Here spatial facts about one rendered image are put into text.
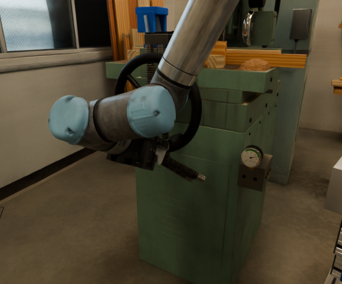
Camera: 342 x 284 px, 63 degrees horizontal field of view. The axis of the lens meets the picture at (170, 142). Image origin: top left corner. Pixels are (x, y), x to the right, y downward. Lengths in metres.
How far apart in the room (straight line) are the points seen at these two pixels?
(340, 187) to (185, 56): 0.37
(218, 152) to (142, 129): 0.57
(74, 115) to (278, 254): 1.29
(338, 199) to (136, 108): 0.41
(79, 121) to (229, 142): 0.59
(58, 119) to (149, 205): 0.81
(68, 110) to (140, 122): 0.12
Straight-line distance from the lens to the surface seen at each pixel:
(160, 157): 0.70
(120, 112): 0.42
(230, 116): 0.91
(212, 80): 0.91
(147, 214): 1.25
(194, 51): 0.50
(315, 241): 1.71
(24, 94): 2.06
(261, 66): 0.89
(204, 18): 0.49
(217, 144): 0.95
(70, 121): 0.45
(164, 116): 0.41
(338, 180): 0.60
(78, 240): 1.62
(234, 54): 1.04
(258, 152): 0.85
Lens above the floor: 1.00
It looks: 21 degrees down
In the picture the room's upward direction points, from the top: straight up
